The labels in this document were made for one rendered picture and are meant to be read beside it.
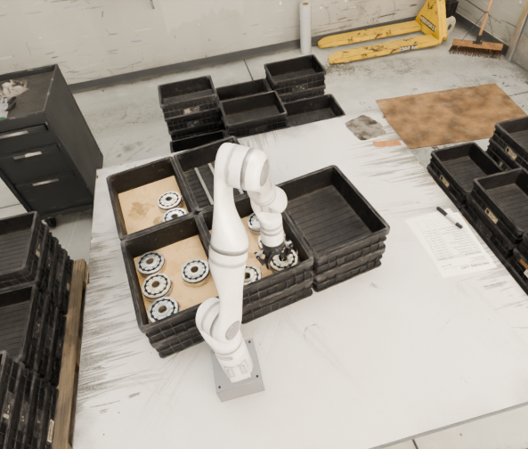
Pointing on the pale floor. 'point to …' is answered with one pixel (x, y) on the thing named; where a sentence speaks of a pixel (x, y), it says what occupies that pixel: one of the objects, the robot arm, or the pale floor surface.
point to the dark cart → (38, 143)
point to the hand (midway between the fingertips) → (275, 263)
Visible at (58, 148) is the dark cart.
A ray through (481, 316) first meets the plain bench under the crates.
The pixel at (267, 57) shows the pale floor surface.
